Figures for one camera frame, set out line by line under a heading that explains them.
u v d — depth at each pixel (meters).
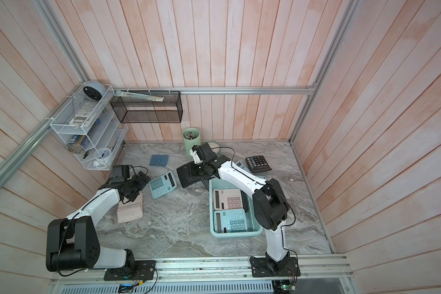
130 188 0.76
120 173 0.70
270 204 0.49
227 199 0.90
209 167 0.65
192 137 1.01
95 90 0.80
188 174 0.76
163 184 0.97
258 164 1.07
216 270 0.75
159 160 1.11
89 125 0.75
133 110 1.06
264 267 0.72
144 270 0.73
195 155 0.81
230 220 0.81
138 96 0.91
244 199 0.90
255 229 0.80
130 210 0.88
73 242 0.46
